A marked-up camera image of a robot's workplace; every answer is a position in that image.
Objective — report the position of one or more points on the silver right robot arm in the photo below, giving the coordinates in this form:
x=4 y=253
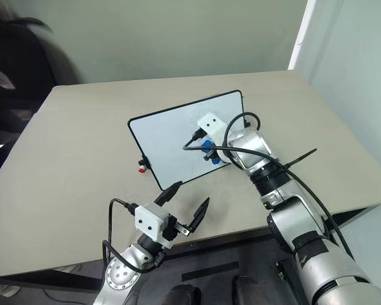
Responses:
x=308 y=222

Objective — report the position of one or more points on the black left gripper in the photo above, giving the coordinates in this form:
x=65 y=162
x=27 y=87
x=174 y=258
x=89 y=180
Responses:
x=170 y=231

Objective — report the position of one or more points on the person in dark clothing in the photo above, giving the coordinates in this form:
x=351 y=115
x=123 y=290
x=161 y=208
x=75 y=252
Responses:
x=16 y=82

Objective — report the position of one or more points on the marker with red cap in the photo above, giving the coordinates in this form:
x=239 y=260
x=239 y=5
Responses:
x=142 y=168

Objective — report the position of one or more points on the black bracket with screw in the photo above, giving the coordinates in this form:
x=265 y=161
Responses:
x=285 y=273

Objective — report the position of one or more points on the grey shoe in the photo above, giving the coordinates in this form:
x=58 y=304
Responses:
x=1 y=289

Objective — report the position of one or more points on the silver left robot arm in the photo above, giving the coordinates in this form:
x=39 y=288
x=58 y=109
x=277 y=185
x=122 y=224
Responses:
x=124 y=273

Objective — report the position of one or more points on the blue whiteboard eraser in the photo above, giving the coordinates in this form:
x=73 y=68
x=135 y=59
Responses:
x=207 y=146

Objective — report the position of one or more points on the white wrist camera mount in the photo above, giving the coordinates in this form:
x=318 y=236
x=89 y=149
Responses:
x=150 y=220
x=211 y=124

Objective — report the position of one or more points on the black-framed whiteboard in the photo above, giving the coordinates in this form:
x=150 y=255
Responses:
x=165 y=149

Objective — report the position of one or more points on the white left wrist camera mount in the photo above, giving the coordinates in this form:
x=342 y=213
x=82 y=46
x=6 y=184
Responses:
x=150 y=220

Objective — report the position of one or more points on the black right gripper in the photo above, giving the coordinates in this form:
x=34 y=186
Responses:
x=209 y=156

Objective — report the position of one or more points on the black zip tie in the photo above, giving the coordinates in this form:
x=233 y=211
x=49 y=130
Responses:
x=300 y=158

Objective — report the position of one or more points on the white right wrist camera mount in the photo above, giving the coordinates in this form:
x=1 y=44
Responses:
x=211 y=124

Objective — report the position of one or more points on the white partition panel edge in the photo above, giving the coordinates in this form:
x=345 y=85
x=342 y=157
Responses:
x=300 y=38

